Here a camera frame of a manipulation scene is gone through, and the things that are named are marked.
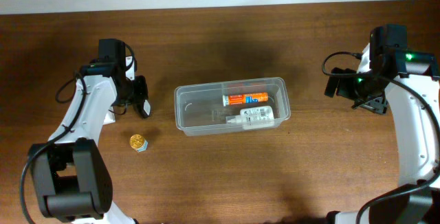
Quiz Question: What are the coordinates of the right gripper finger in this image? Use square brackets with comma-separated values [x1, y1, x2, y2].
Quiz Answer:
[351, 96, 388, 115]
[324, 76, 340, 98]

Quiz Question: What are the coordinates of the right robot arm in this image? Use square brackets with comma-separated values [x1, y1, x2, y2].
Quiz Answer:
[324, 24, 439, 223]

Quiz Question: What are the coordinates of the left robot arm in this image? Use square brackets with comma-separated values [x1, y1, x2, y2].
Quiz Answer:
[19, 38, 151, 223]

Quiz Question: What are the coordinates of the dark bottle white cap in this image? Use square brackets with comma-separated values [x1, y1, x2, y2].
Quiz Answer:
[133, 100, 151, 119]

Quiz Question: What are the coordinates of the orange tablet tube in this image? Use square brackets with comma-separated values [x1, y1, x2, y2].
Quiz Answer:
[222, 92, 269, 107]

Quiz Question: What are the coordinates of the white spray bottle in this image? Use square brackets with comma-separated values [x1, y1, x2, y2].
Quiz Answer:
[225, 106, 275, 130]

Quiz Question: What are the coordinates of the small jar gold lid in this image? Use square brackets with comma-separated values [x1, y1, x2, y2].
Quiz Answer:
[129, 134, 148, 153]

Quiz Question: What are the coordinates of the white Panadol box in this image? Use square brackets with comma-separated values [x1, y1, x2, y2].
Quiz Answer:
[103, 111, 116, 125]

